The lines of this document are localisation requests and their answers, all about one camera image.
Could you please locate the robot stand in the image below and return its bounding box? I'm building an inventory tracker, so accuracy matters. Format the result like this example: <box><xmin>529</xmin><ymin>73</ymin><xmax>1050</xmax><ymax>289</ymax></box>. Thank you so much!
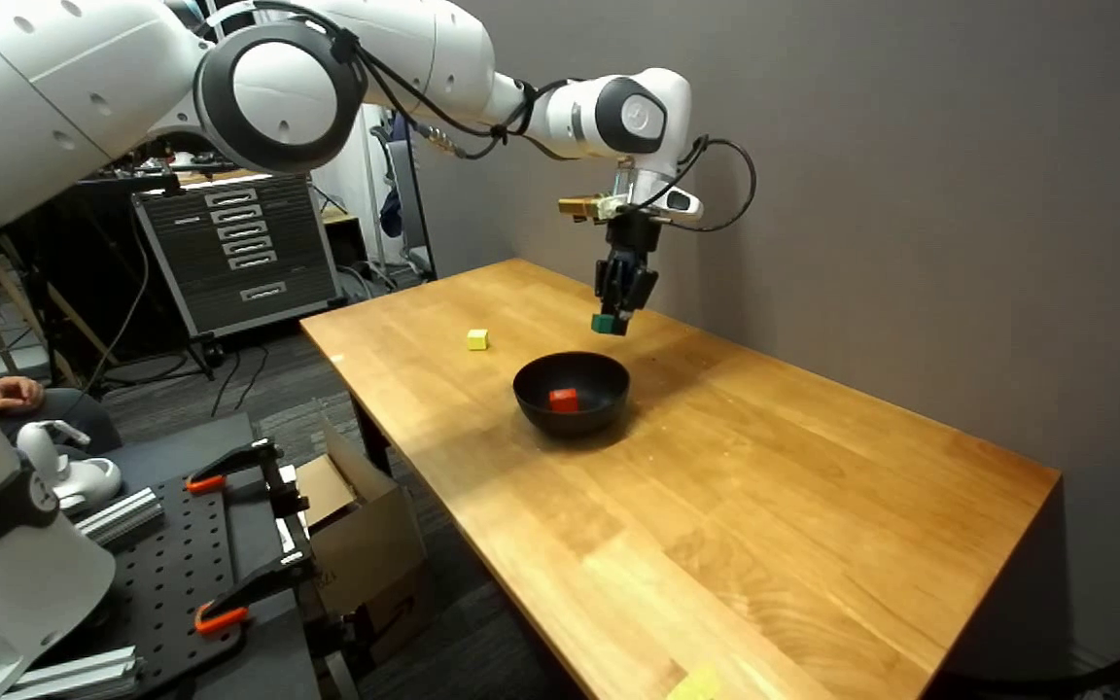
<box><xmin>0</xmin><ymin>412</ymin><xmax>347</xmax><ymax>700</ymax></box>

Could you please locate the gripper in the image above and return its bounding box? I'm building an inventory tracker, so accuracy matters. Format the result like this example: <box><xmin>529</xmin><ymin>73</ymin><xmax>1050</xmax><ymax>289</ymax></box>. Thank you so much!
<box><xmin>594</xmin><ymin>211</ymin><xmax>666</xmax><ymax>337</ymax></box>

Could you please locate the person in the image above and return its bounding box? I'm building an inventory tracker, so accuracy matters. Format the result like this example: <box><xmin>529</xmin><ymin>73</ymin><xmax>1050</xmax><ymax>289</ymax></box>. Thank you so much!
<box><xmin>0</xmin><ymin>374</ymin><xmax>123</xmax><ymax>458</ymax></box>

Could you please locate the black cable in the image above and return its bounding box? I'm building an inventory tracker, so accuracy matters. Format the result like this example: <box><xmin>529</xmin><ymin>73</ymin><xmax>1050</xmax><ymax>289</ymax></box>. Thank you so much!
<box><xmin>927</xmin><ymin>618</ymin><xmax>1120</xmax><ymax>700</ymax></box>
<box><xmin>208</xmin><ymin>342</ymin><xmax>271</xmax><ymax>417</ymax></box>

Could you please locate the white hand controller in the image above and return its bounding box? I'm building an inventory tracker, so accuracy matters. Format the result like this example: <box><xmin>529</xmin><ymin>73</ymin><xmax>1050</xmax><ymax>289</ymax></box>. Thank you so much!
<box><xmin>15</xmin><ymin>419</ymin><xmax>123</xmax><ymax>513</ymax></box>

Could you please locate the cardboard box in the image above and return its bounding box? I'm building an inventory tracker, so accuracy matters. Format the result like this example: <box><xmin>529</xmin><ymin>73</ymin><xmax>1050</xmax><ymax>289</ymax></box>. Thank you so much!
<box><xmin>294</xmin><ymin>424</ymin><xmax>432</xmax><ymax>645</ymax></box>

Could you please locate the wooden trestle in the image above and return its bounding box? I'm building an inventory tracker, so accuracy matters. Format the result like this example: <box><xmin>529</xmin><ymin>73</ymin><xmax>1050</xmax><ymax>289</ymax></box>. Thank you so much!
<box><xmin>0</xmin><ymin>231</ymin><xmax>122</xmax><ymax>392</ymax></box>

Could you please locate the yellow sticky note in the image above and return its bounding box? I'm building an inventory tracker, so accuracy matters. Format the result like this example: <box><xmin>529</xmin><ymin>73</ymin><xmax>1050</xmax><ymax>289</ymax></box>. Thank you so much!
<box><xmin>666</xmin><ymin>663</ymin><xmax>722</xmax><ymax>700</ymax></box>

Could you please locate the aluminium profile bar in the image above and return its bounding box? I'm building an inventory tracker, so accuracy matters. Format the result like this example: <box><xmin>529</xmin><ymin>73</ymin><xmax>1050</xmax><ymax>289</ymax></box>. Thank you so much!
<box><xmin>74</xmin><ymin>486</ymin><xmax>165</xmax><ymax>551</ymax></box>
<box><xmin>0</xmin><ymin>646</ymin><xmax>145</xmax><ymax>700</ymax></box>

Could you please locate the black bowl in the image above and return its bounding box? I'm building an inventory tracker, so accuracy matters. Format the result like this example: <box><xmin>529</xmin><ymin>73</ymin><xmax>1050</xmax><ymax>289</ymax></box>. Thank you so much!
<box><xmin>511</xmin><ymin>350</ymin><xmax>632</xmax><ymax>438</ymax></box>

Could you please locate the black clamp with orange handle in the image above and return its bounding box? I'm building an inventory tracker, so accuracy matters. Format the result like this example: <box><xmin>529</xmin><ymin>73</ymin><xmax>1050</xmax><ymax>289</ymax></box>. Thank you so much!
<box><xmin>192</xmin><ymin>544</ymin><xmax>318</xmax><ymax>638</ymax></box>
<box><xmin>184</xmin><ymin>437</ymin><xmax>312</xmax><ymax>518</ymax></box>

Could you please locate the black drawer cabinet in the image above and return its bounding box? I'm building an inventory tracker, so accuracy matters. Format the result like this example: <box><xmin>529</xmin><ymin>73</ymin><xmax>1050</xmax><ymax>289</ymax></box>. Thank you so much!
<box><xmin>130</xmin><ymin>172</ymin><xmax>349</xmax><ymax>343</ymax></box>

